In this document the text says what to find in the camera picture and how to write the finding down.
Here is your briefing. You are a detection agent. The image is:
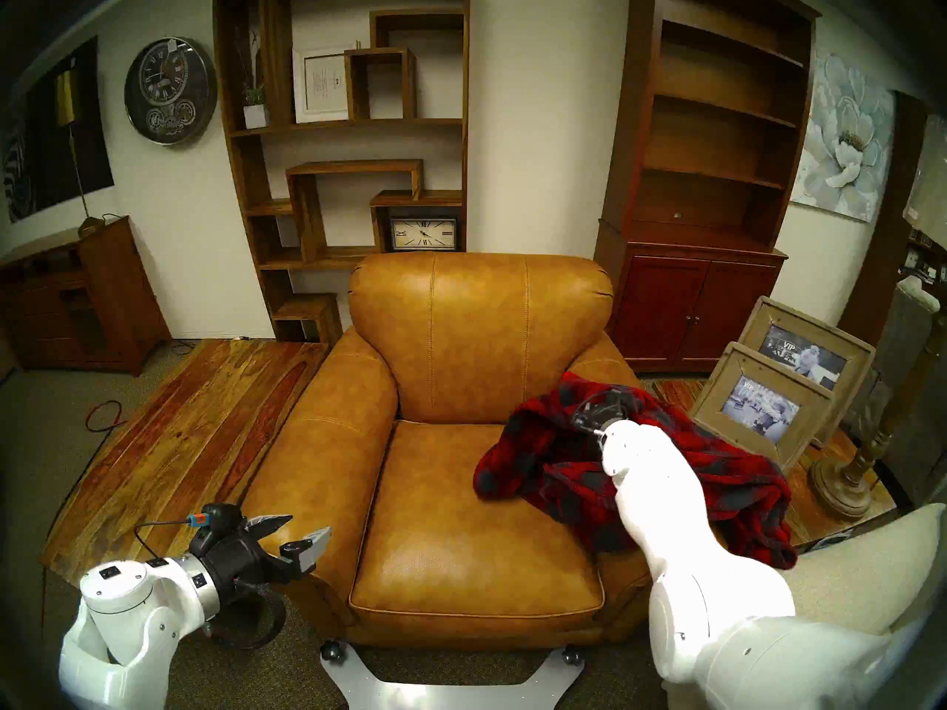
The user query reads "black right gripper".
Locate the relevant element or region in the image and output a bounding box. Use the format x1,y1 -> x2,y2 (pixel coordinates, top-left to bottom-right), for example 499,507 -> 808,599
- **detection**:
571,390 -> 638,439

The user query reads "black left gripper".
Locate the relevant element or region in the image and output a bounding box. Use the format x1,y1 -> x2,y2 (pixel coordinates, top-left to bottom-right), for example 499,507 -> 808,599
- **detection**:
189,503 -> 331,602

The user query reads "red plaid blanket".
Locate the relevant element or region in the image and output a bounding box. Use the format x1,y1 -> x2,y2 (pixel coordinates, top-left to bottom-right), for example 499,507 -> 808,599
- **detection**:
473,372 -> 798,570

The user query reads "dark wood bookcase cabinet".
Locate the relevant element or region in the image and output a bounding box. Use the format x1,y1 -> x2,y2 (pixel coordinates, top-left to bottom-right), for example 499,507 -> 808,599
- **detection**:
594,0 -> 822,373

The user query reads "striped wood coffee table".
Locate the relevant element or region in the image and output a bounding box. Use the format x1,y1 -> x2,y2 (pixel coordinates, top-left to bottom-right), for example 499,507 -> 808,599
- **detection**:
41,339 -> 330,587

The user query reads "tan leather armchair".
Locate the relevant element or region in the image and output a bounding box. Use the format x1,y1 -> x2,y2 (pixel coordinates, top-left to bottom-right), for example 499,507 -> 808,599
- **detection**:
243,251 -> 741,650

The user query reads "wooden side table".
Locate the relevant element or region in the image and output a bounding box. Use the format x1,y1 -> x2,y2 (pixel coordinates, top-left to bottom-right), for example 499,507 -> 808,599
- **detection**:
644,376 -> 896,554

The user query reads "small rectangular clock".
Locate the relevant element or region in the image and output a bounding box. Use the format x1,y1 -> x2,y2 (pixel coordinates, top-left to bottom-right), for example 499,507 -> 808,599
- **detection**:
390,217 -> 458,252

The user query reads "low wooden console cabinet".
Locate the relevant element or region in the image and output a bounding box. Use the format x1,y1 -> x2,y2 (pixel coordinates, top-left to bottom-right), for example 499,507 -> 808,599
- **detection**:
0,217 -> 172,376

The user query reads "beige fabric armchair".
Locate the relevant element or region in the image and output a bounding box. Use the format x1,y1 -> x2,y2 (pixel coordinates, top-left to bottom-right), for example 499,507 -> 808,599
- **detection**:
769,503 -> 947,710

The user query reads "grey upholstered chair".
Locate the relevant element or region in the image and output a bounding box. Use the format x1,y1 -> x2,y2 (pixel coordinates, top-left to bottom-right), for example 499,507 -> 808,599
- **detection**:
851,276 -> 947,495

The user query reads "open wooden shelf unit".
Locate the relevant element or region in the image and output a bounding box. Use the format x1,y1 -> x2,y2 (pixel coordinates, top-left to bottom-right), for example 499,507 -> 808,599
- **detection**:
213,0 -> 471,343

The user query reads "white flower painting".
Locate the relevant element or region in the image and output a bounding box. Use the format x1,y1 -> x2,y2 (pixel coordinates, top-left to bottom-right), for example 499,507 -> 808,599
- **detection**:
790,47 -> 896,223

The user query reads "white lamp shade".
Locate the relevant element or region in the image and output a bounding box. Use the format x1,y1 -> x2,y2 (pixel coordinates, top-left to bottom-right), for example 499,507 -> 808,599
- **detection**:
906,117 -> 947,229

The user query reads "plant in white pot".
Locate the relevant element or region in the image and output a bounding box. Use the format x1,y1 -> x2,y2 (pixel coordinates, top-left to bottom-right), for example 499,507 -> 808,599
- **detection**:
237,28 -> 271,130

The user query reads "white framed certificate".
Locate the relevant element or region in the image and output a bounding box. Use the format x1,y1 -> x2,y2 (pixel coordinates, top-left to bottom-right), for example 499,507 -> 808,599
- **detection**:
294,44 -> 360,124

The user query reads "gold shade lamp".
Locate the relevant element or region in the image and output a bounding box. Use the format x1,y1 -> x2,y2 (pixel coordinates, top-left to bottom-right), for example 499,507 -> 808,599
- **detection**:
58,69 -> 104,237

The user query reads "small grey picture frame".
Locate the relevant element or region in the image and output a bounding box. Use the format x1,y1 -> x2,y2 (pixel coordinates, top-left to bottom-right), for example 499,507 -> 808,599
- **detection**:
693,342 -> 835,474

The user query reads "large grey picture frame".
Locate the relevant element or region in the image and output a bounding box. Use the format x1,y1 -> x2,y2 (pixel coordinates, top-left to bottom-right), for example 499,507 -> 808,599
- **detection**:
738,296 -> 876,447

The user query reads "red floor cable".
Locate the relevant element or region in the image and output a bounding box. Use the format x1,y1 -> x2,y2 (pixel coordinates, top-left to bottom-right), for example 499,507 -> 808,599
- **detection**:
85,399 -> 128,434

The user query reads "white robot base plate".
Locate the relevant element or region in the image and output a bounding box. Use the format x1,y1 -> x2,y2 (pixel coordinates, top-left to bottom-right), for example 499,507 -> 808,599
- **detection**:
320,646 -> 585,710

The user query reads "zebra wall picture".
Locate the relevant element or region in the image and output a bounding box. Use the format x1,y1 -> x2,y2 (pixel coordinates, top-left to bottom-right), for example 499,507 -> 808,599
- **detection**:
0,35 -> 115,225

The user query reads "round gear wall clock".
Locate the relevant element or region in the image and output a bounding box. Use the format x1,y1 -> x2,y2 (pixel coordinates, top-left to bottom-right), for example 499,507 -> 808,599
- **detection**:
124,37 -> 218,147

